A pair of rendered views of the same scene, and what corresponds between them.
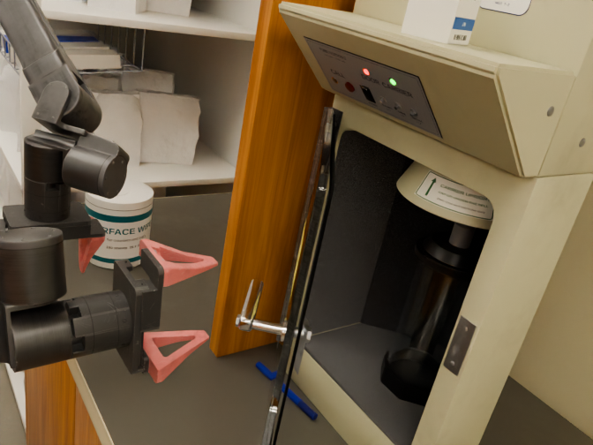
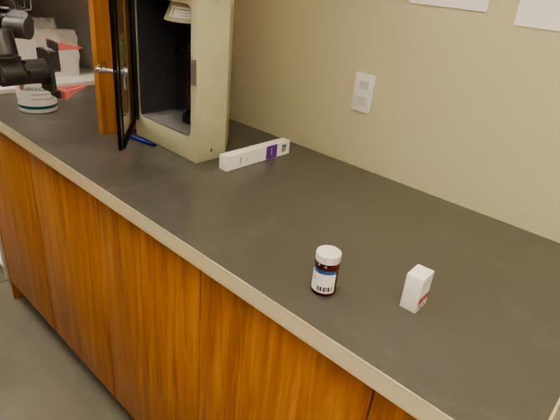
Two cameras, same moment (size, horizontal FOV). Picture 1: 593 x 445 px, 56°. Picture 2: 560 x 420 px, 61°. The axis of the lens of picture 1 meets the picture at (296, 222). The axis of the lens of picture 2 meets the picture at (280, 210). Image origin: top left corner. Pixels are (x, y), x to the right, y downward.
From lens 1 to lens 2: 0.85 m
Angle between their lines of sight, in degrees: 10
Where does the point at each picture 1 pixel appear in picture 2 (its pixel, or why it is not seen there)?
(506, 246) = (197, 21)
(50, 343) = (17, 71)
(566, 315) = (277, 90)
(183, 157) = (72, 71)
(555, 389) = (282, 130)
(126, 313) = (45, 63)
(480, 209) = not seen: hidden behind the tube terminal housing
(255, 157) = (97, 18)
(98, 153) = (17, 17)
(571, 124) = not seen: outside the picture
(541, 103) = not seen: outside the picture
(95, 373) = (39, 142)
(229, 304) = (103, 102)
